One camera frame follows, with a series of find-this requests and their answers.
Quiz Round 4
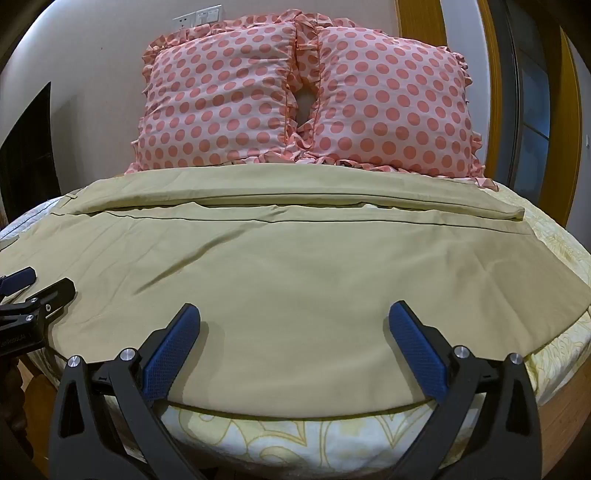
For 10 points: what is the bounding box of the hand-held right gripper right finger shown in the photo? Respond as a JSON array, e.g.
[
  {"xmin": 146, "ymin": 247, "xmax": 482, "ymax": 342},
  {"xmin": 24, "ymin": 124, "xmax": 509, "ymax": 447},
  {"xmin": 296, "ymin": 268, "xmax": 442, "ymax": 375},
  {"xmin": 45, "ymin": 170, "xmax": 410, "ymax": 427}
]
[{"xmin": 388, "ymin": 301, "xmax": 544, "ymax": 480}]

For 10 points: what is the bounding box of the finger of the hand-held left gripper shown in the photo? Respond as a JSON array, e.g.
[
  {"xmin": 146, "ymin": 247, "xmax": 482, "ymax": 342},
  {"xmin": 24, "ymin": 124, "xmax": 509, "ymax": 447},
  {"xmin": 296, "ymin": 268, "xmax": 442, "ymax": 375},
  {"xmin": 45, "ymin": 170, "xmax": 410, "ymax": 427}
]
[
  {"xmin": 0, "ymin": 278, "xmax": 76, "ymax": 340},
  {"xmin": 0, "ymin": 266, "xmax": 38, "ymax": 296}
]

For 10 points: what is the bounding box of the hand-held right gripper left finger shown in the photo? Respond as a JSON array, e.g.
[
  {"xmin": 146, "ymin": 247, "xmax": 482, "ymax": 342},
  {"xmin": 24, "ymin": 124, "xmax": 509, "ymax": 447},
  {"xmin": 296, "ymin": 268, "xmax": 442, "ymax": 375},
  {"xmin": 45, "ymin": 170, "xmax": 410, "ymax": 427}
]
[{"xmin": 47, "ymin": 303, "xmax": 218, "ymax": 480}]

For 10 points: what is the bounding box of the olive green bed cover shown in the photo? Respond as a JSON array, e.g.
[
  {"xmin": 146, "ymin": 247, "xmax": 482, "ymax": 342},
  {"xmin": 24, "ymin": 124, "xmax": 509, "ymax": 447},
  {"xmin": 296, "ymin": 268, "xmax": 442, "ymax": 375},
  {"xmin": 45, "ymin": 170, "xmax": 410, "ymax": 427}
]
[{"xmin": 0, "ymin": 165, "xmax": 591, "ymax": 421}]

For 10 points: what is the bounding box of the yellow patterned bed sheet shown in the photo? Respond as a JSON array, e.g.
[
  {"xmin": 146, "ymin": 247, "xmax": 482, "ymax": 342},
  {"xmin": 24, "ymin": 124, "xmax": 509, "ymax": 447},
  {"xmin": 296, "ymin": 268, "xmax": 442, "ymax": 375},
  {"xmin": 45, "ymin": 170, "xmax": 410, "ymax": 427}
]
[{"xmin": 0, "ymin": 175, "xmax": 591, "ymax": 480}]

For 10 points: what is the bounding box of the pink polka dot pillow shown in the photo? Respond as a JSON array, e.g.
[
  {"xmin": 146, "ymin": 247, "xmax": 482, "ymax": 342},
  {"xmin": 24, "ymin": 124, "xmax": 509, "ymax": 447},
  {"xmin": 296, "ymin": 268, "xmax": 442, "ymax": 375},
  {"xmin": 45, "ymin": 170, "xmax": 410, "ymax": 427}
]
[
  {"xmin": 295, "ymin": 9, "xmax": 500, "ymax": 192},
  {"xmin": 124, "ymin": 21, "xmax": 301, "ymax": 175}
]

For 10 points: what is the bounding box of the glass door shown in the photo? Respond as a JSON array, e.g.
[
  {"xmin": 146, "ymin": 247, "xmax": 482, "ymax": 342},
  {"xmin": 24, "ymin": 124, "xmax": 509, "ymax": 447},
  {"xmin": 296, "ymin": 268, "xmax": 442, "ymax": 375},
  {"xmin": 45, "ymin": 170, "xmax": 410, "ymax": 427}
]
[{"xmin": 501, "ymin": 0, "xmax": 583, "ymax": 222}]

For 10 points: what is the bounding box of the dark wall panel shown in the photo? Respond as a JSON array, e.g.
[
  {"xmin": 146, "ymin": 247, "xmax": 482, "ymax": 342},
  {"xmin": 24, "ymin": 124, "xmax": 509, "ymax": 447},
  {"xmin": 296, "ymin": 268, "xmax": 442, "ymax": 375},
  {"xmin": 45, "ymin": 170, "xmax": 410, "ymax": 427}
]
[{"xmin": 0, "ymin": 82, "xmax": 63, "ymax": 217}]

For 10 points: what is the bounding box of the yellow wooden door frame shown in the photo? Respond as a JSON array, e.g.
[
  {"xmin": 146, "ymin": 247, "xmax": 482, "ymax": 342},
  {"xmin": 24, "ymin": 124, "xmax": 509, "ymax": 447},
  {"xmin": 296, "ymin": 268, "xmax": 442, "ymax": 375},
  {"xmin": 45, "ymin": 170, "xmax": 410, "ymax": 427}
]
[{"xmin": 398, "ymin": 0, "xmax": 583, "ymax": 222}]

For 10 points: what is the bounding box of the white wall switch panel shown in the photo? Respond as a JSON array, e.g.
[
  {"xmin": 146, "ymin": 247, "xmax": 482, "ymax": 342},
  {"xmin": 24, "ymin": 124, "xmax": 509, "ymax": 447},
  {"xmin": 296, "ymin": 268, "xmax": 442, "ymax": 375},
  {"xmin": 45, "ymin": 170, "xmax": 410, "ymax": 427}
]
[{"xmin": 194, "ymin": 4, "xmax": 223, "ymax": 27}]

